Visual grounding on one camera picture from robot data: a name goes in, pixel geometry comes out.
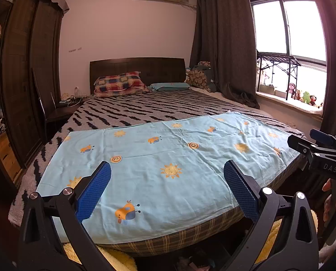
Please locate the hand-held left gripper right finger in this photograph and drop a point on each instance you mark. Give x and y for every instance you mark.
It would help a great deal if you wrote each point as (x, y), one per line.
(241, 192)

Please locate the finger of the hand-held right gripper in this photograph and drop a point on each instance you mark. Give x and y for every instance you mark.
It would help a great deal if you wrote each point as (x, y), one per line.
(323, 137)
(300, 145)

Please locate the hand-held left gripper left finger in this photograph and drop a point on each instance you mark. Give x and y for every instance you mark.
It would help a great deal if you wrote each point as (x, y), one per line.
(93, 192)

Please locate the person's right hand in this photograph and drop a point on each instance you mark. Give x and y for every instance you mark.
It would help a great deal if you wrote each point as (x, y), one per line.
(327, 207)

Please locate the orange plush toy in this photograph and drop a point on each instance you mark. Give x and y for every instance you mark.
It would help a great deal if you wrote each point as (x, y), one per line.
(319, 105)

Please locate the brown plush toy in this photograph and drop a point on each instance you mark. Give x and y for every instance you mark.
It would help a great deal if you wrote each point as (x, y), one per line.
(313, 100)

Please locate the window sill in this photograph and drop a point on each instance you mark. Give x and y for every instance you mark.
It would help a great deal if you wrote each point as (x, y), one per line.
(292, 106)

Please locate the green frog plush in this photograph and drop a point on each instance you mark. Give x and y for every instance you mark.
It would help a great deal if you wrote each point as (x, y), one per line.
(306, 97)

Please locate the beige plush toy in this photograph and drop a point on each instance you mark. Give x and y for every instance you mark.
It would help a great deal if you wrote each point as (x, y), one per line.
(298, 95)

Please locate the red brown monkey plush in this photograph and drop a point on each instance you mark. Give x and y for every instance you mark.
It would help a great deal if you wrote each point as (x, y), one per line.
(291, 90)

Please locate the light blue printed sheet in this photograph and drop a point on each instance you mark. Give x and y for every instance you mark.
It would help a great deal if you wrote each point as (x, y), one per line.
(156, 189)

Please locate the white planter box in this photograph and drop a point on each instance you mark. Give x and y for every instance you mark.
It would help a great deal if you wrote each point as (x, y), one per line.
(268, 89)

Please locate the dark grey curtain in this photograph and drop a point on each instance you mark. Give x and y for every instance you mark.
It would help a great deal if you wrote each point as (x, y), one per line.
(334, 62)
(221, 48)

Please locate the dark nightstand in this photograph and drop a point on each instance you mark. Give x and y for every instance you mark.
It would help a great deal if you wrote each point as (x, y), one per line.
(61, 113)

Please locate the black metal rack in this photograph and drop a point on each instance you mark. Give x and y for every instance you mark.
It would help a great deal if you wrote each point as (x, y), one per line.
(278, 57)

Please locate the grey black striped blanket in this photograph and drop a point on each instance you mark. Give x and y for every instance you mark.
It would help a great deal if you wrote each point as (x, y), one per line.
(142, 110)

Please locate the plaid pillow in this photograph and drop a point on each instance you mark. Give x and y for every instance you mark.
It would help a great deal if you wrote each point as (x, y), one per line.
(117, 84)

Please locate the window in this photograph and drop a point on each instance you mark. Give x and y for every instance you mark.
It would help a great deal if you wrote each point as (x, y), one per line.
(303, 28)

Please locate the brown patterned cushion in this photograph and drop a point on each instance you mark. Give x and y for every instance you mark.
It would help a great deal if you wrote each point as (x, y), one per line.
(199, 76)

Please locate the teal pillow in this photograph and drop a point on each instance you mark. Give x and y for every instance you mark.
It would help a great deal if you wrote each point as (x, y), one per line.
(168, 86)

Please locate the dark wooden headboard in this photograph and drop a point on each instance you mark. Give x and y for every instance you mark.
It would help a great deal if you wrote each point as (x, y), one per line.
(137, 66)

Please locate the dark wooden wardrobe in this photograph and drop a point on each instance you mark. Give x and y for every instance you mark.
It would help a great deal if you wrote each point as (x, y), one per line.
(24, 62)

